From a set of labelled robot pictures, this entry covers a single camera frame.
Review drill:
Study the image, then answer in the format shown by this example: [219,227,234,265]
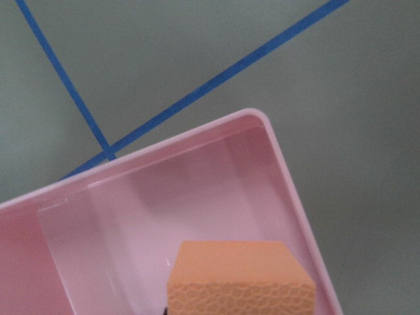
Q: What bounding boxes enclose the orange foam block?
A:
[167,241,316,314]

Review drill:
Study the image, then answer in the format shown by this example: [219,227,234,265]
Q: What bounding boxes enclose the pink plastic bin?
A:
[1,109,342,314]

